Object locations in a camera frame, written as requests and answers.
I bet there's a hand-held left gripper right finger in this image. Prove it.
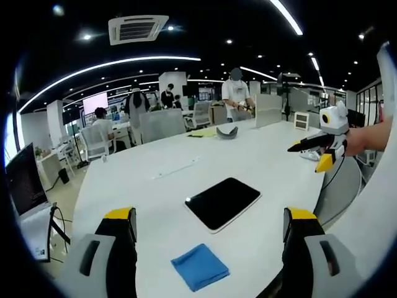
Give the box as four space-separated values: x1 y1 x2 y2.
281 206 364 298

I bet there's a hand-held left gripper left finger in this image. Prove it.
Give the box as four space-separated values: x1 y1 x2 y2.
58 206 138 298

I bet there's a blue cleaning cloth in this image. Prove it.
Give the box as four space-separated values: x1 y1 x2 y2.
170 243 231 293

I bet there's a black tablet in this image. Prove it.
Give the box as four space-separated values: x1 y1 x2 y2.
184 177 262 235

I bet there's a yellow cloth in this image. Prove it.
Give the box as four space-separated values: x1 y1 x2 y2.
186 129 217 138

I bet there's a person's right hand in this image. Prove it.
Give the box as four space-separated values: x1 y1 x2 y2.
343 129 368 157

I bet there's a white game controller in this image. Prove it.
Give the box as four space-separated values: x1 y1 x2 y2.
299 149 321 161

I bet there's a small white drawer box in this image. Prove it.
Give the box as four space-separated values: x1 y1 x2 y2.
293 111 310 130

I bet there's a grey desk divider panel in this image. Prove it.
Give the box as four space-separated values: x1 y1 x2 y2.
254 93 283 130

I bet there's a grey curved headset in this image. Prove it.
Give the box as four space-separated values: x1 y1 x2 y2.
216 125 240 141

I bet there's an open laptop computer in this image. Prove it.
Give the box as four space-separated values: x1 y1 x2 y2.
4 142 55 263

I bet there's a white mesh office chair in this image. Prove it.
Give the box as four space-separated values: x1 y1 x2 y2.
80 124 116 162
185 101 212 129

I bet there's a ceiling air conditioner vent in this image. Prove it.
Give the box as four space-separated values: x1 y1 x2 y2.
108 14 170 47

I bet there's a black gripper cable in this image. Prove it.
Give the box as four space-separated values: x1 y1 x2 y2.
322 154 345 190

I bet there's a black camera tripod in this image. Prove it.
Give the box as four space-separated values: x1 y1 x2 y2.
277 71 301 122

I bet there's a white wall display screen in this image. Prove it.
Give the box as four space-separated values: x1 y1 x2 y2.
82 92 109 115

